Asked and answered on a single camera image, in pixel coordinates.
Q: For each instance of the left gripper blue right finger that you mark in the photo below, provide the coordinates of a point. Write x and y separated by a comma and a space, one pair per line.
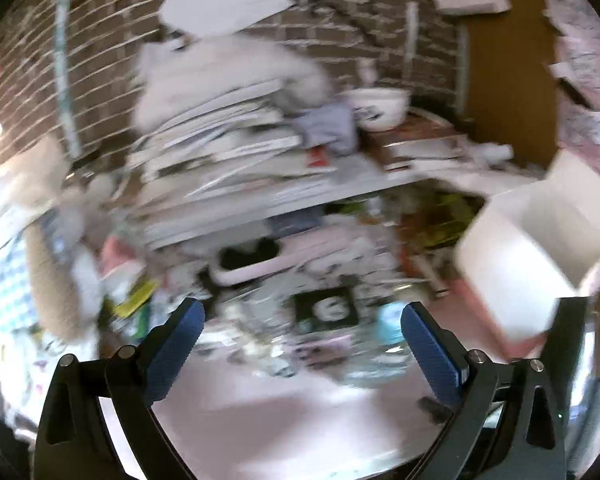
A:
504, 423

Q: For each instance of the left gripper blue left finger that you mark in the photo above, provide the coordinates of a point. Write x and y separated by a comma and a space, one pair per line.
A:
73, 439

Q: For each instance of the clear bottle with blue cap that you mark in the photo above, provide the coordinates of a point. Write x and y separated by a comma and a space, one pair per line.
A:
380, 353

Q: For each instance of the large plush doll plaid shirt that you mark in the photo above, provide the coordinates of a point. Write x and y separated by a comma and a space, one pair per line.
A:
50, 289

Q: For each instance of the pink white tissue pack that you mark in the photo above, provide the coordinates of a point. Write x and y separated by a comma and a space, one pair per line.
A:
120, 268

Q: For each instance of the black card with white face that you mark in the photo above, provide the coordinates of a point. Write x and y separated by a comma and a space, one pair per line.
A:
323, 310

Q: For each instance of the clear cellophane bag with ribbon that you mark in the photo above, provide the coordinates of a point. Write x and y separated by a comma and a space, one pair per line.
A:
234, 333

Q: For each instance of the white shelf board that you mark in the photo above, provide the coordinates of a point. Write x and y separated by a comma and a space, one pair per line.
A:
358, 175

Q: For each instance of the pink hairbrush with black bristles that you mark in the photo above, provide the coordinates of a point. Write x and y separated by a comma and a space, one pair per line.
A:
250, 261

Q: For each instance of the brown box under bowl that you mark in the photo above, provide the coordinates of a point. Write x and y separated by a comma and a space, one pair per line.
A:
418, 139

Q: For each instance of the pink cartoon hanging pocket organizer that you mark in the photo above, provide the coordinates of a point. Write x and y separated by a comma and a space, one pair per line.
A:
576, 72

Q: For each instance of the white panda bowl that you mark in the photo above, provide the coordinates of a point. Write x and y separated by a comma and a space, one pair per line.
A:
378, 109

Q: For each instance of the purple cloth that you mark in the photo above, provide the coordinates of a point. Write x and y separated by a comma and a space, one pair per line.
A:
331, 125

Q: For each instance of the stack of books and papers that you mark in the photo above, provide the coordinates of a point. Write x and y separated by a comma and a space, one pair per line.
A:
198, 139

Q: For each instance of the light blue striped pole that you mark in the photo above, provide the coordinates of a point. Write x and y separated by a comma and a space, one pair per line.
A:
61, 75

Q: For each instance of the white fluffy fur pile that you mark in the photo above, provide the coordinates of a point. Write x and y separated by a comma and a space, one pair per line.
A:
214, 66

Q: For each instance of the white paper sheet on wall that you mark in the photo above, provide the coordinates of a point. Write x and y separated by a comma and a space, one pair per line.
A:
211, 18

